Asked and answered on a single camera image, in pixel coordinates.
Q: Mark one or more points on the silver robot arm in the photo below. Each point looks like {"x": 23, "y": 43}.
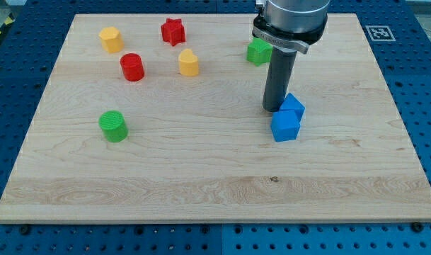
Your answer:
{"x": 292, "y": 25}

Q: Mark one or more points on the blue cube block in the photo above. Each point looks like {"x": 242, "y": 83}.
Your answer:
{"x": 285, "y": 125}

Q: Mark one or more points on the wooden board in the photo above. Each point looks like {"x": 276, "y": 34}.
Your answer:
{"x": 199, "y": 148}

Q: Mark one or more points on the yellow heart block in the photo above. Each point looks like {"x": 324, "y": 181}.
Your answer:
{"x": 188, "y": 63}

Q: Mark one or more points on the blue pentagon block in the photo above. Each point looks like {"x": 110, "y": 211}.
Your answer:
{"x": 291, "y": 103}

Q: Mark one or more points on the green star block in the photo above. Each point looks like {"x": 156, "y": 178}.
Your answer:
{"x": 258, "y": 51}

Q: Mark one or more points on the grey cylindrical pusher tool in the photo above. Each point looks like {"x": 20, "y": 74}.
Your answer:
{"x": 279, "y": 73}

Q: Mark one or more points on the green cylinder block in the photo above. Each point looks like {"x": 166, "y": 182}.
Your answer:
{"x": 113, "y": 126}

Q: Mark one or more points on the red cylinder block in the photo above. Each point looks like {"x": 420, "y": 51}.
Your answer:
{"x": 132, "y": 67}

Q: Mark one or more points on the red star block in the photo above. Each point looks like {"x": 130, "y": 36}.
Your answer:
{"x": 173, "y": 31}

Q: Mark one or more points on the yellow hexagon block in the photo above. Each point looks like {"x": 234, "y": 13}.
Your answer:
{"x": 111, "y": 39}

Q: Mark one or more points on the white fiducial marker tag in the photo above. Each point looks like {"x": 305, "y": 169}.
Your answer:
{"x": 380, "y": 33}

